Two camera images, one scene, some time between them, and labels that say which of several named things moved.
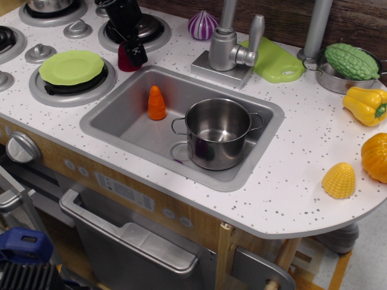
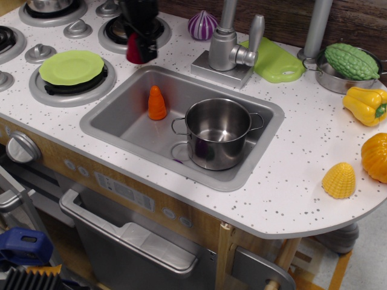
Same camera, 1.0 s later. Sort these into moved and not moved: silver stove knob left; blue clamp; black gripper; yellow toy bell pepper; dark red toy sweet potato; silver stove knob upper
Moved: black gripper; dark red toy sweet potato
Not moved: silver stove knob left; yellow toy bell pepper; silver stove knob upper; blue clamp
